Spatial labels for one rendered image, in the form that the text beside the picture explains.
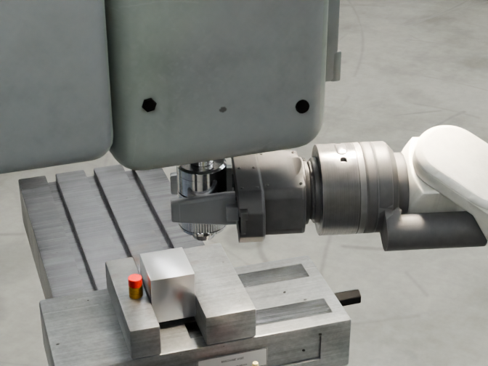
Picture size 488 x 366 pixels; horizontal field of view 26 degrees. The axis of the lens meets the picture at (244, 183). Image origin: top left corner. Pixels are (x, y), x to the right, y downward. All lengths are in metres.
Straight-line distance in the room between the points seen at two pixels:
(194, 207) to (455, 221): 0.24
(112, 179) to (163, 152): 0.85
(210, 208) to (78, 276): 0.52
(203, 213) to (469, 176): 0.25
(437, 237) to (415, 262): 2.21
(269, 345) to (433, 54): 3.55
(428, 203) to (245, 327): 0.31
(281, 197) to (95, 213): 0.69
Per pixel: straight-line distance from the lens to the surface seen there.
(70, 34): 0.79
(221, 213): 0.98
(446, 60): 4.66
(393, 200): 0.99
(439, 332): 2.93
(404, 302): 3.03
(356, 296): 1.34
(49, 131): 0.81
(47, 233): 1.58
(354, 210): 0.98
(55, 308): 1.30
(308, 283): 1.32
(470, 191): 0.97
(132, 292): 1.22
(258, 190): 0.96
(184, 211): 0.98
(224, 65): 0.85
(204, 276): 1.26
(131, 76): 0.83
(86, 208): 1.63
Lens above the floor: 1.73
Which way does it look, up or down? 29 degrees down
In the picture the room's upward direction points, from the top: straight up
